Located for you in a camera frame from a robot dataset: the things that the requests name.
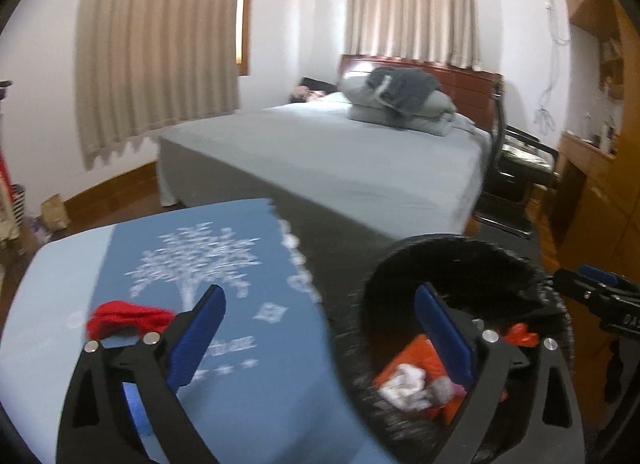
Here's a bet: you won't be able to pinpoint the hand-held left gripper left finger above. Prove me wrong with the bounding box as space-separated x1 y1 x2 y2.
56 284 227 464

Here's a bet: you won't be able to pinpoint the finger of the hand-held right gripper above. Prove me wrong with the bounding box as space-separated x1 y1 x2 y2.
579 265 640 301
554 269 640 333

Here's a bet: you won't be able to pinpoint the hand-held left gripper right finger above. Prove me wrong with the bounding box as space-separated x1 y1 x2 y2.
414 283 586 464

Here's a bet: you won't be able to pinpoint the orange clothes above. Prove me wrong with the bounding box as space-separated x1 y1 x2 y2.
374 334 473 426

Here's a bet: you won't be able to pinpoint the white tissue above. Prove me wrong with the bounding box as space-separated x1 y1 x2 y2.
377 364 430 411

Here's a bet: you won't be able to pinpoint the red knitted cloth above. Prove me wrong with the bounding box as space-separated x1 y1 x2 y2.
87 300 177 341

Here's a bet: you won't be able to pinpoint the red foam net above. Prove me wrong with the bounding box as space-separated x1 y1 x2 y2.
504 322 542 348

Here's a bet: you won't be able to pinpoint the black felt basket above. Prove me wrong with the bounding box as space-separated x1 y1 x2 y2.
327 234 571 464

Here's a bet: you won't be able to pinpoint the blue mat with tree print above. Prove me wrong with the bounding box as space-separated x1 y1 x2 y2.
70 199 383 464

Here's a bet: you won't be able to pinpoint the wooden cabinet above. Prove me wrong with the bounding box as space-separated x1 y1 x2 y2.
542 0 640 427

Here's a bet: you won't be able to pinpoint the black office chair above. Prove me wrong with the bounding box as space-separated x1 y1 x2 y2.
472 78 562 241

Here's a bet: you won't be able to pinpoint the grey bed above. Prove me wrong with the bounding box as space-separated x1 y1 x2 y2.
155 91 496 325

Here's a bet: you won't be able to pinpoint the striped laundry basket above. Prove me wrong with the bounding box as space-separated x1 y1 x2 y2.
0 184 28 243

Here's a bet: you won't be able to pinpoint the stack of grey pillows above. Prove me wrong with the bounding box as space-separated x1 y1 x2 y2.
337 76 477 138

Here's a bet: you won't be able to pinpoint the dark grey garment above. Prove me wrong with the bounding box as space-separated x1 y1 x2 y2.
365 66 443 118

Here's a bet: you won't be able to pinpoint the pink cloth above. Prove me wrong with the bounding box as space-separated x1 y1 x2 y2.
291 86 327 104

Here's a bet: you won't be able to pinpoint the black pillow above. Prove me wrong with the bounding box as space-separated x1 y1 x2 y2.
298 76 338 95

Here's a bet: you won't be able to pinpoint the beige pleated curtain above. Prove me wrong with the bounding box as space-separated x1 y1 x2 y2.
75 0 247 173
345 0 483 70

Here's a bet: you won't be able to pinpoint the white wall cable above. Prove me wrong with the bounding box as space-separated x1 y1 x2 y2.
534 0 572 131

